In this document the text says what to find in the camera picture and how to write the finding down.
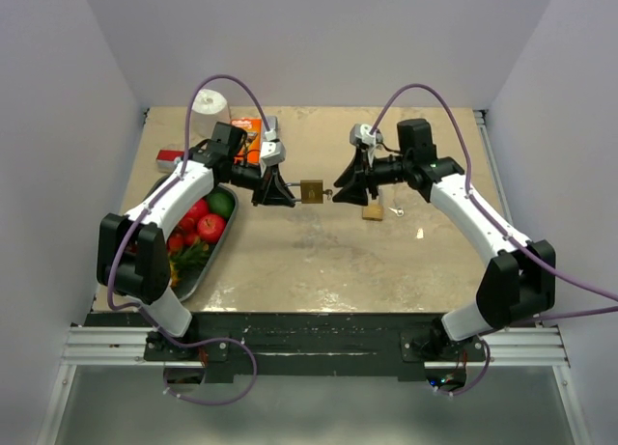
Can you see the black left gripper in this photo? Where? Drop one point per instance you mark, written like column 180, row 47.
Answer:
column 272, row 197

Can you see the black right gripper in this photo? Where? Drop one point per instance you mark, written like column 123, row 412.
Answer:
column 362, row 164

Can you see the long-shackle brass padlock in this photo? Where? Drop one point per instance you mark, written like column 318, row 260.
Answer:
column 373, row 212

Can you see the large brass padlock shackle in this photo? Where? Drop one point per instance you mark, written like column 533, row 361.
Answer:
column 310, row 191

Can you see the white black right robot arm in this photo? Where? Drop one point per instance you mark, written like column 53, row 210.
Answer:
column 514, row 287

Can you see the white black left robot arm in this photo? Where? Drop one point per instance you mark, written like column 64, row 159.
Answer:
column 132, row 248

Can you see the green fruit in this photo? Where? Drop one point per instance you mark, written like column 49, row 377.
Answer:
column 221, row 204

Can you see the orange box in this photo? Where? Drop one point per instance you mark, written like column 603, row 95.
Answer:
column 250, row 146

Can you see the red apple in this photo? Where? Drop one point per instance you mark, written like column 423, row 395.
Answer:
column 210, row 228

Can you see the red tomato fruit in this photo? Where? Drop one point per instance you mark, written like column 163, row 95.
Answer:
column 194, row 214

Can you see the white tissue roll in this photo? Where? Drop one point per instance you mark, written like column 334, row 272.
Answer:
column 208, row 108

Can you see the red small box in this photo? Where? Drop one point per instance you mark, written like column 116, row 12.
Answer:
column 167, row 160

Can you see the grey metal tray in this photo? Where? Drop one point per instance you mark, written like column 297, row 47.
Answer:
column 194, row 254

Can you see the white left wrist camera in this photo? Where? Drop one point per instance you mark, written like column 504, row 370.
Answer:
column 272, row 150

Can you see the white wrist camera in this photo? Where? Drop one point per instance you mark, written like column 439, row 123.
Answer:
column 362, row 138
column 272, row 150

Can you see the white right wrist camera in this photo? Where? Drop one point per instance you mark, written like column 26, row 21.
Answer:
column 362, row 138

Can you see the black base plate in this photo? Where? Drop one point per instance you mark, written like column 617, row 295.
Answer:
column 223, row 345

